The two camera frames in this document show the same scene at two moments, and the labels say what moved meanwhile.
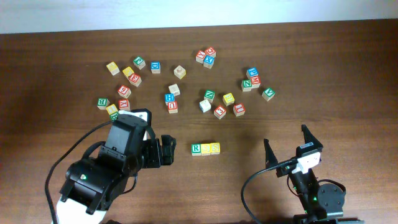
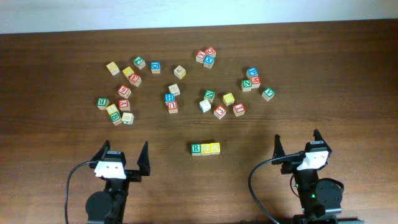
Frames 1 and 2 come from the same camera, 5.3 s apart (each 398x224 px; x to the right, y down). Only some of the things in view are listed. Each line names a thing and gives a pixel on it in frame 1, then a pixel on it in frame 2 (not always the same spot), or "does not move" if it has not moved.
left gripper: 168,149 → 132,175
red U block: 172,107 does not move
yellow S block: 206,149 does not move
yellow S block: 215,148 does not move
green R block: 196,149 does not move
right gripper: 271,158 → 279,150
